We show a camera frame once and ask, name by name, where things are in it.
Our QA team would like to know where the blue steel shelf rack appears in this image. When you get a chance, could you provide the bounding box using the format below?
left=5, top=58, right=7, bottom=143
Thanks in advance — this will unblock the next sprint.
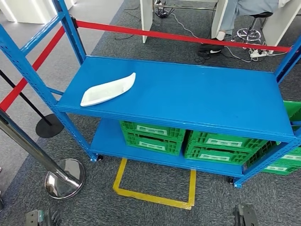
left=0, top=0, right=301, bottom=189

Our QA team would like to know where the black power strip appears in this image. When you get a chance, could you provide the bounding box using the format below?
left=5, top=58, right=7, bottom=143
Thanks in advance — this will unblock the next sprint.
left=155, top=6, right=175, bottom=19

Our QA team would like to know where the chrome stanchion post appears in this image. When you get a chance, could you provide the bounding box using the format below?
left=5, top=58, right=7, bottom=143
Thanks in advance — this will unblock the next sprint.
left=0, top=109, right=85, bottom=200

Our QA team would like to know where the white office desk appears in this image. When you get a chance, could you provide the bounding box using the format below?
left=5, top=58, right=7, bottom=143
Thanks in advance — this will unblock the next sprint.
left=140, top=0, right=229, bottom=44
left=262, top=0, right=301, bottom=48

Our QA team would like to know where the white power strip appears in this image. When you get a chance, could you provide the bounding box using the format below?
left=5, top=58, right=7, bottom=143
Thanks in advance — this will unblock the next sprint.
left=250, top=49, right=267, bottom=59

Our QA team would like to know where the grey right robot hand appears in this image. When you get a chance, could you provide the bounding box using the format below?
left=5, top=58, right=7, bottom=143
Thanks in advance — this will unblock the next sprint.
left=232, top=204, right=243, bottom=226

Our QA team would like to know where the green plastic crate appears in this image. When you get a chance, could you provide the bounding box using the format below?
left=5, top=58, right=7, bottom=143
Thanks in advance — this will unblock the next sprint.
left=246, top=100, right=301, bottom=176
left=184, top=130, right=269, bottom=166
left=119, top=121, right=186, bottom=157

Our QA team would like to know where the white curved plastic trim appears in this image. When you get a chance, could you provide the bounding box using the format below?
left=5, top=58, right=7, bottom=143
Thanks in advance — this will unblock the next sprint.
left=80, top=72, right=137, bottom=107

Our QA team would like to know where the thin black stanchion pole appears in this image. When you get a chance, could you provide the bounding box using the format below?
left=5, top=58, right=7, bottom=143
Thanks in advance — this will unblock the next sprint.
left=0, top=69, right=64, bottom=139

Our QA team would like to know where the person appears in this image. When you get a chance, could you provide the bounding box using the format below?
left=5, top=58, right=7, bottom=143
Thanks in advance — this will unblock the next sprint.
left=209, top=0, right=292, bottom=55

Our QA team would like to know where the red barrier belt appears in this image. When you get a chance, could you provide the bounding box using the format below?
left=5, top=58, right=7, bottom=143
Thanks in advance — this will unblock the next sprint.
left=75, top=20, right=292, bottom=53
left=0, top=26, right=66, bottom=112

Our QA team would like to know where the black stool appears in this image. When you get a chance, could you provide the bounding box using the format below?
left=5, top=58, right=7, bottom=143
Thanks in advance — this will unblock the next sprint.
left=236, top=12, right=273, bottom=43

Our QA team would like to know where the black cable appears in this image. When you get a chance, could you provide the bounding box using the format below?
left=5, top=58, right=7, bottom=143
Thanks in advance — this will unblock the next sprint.
left=196, top=47, right=210, bottom=58

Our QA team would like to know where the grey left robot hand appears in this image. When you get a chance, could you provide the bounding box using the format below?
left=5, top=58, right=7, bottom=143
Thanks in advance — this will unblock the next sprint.
left=50, top=211, right=63, bottom=226

